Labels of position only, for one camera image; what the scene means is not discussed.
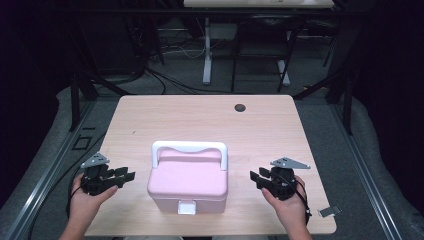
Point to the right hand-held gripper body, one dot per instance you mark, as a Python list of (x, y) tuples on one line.
[(283, 186)]

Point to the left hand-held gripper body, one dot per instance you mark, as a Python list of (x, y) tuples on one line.
[(96, 181)]

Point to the person's right hand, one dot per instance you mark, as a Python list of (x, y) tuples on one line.
[(291, 213)]

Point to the person's left hand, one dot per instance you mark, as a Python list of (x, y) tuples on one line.
[(85, 210)]

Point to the grey metal table clip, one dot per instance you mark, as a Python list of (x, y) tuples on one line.
[(329, 211)]

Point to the black metal stand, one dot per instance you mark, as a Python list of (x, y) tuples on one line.
[(348, 110), (75, 106)]

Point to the white background desk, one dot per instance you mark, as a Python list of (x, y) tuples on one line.
[(207, 66)]

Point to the aluminium floor rail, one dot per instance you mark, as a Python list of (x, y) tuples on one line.
[(363, 166), (61, 156)]

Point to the black metal chair frame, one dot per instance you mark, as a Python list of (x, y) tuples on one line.
[(235, 66)]

